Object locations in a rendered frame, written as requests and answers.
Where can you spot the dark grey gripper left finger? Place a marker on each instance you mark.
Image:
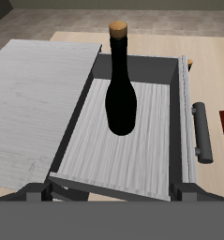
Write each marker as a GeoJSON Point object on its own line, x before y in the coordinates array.
{"type": "Point", "coordinates": [34, 192]}

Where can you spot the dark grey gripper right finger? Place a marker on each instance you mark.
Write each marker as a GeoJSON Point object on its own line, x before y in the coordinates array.
{"type": "Point", "coordinates": [189, 192]}

